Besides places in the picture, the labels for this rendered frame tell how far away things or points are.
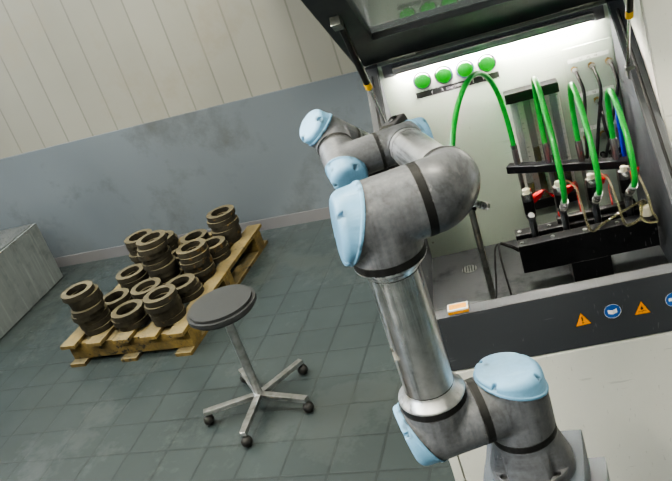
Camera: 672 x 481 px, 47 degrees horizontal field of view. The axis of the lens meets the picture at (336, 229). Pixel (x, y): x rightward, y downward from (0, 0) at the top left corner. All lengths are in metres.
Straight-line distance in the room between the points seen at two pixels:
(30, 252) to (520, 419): 4.69
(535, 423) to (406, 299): 0.34
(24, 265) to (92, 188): 0.69
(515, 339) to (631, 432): 0.41
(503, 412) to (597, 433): 0.80
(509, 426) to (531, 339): 0.58
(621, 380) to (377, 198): 1.08
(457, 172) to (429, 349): 0.29
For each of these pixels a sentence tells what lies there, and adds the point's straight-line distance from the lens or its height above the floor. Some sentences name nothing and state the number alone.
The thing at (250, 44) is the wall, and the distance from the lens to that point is 4.79.
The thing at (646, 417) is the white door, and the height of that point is 0.55.
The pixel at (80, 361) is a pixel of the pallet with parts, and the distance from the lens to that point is 4.57.
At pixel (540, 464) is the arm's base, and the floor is 0.96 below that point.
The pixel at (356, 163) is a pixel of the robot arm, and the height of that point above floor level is 1.46.
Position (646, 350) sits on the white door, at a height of 0.75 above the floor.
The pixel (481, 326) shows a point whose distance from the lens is 1.90.
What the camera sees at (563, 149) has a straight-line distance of 2.26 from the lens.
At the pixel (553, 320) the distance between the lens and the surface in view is 1.91.
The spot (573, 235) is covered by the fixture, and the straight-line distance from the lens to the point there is 2.04.
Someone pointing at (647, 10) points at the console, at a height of 1.45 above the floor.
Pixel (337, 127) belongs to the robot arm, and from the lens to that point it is 1.57.
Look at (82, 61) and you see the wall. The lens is 5.31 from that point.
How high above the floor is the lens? 1.95
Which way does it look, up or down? 24 degrees down
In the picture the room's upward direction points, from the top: 19 degrees counter-clockwise
